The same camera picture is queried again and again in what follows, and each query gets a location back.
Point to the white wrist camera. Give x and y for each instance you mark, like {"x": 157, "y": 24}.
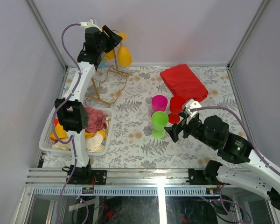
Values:
{"x": 190, "y": 107}
{"x": 90, "y": 24}

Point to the teal plastic wine glass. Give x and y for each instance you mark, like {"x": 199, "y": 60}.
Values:
{"x": 103, "y": 62}

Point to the gold wire wine glass rack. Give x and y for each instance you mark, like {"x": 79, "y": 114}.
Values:
{"x": 108, "y": 88}

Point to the red plastic wine glass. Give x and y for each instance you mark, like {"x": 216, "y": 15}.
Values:
{"x": 175, "y": 107}

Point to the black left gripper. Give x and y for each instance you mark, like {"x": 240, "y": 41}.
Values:
{"x": 109, "y": 39}

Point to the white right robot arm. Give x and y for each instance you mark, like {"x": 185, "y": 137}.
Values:
{"x": 264, "y": 179}

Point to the magenta plastic wine glass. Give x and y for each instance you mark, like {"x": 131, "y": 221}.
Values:
{"x": 159, "y": 103}

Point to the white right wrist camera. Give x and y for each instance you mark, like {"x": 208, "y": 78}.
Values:
{"x": 190, "y": 107}

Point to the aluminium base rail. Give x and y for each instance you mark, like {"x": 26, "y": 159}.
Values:
{"x": 114, "y": 177}

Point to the yellow cloth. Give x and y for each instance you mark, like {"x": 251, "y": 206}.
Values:
{"x": 63, "y": 135}

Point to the red folded cloth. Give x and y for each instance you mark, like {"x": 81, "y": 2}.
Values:
{"x": 182, "y": 82}

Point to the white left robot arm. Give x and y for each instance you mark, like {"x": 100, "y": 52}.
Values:
{"x": 70, "y": 110}

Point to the pink crumpled cloth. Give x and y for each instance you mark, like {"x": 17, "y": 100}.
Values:
{"x": 97, "y": 120}

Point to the white plastic basket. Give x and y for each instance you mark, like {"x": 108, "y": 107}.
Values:
{"x": 46, "y": 142}

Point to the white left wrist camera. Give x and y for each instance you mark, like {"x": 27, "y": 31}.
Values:
{"x": 90, "y": 24}

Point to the grey cable duct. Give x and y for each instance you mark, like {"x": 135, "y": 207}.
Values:
{"x": 123, "y": 191}

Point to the green plastic wine glass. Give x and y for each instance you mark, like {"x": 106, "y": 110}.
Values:
{"x": 159, "y": 121}

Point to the orange plastic wine glass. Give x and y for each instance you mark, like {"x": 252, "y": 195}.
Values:
{"x": 123, "y": 54}
{"x": 109, "y": 56}

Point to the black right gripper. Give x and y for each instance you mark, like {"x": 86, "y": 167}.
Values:
{"x": 173, "y": 130}

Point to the cream cloth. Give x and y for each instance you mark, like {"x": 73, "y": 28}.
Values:
{"x": 93, "y": 144}

